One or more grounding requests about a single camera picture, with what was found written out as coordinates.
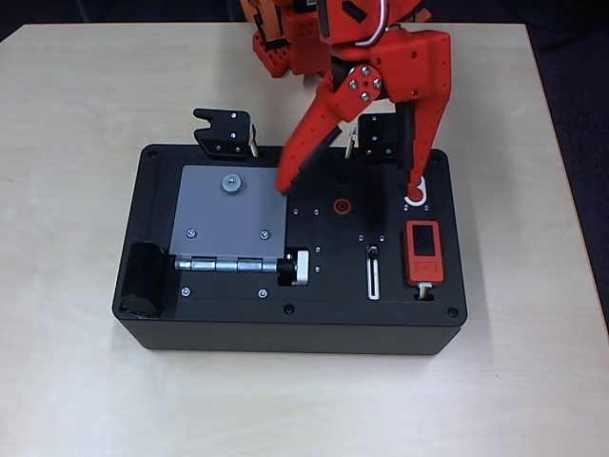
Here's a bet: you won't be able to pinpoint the white slider track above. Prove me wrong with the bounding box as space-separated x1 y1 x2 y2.
365 244 383 302

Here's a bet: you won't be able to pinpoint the blue and red buttons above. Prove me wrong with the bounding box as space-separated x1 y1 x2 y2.
403 175 429 207

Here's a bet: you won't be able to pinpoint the red display module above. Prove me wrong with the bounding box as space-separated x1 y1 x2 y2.
403 219 447 287

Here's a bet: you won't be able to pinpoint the orange table clamp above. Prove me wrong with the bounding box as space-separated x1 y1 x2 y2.
240 0 286 49

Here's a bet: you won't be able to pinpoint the grey hinged door plate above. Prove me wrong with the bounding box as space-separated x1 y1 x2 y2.
169 165 289 261

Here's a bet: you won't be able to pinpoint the silver metal hinge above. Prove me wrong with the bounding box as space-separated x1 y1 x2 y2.
173 254 286 275

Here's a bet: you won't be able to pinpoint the black task board box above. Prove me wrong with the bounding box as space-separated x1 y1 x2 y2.
111 142 465 356

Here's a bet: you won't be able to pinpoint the black probe bracket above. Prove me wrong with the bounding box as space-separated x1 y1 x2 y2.
192 108 261 161
345 112 405 164

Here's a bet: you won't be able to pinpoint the white servo cable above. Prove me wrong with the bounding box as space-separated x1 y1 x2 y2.
356 0 399 48

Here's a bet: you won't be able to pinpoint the white plastic latch handle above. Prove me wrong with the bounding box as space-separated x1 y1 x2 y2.
275 249 311 288

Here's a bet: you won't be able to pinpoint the black rounded post block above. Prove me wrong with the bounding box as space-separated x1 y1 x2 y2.
117 241 166 319

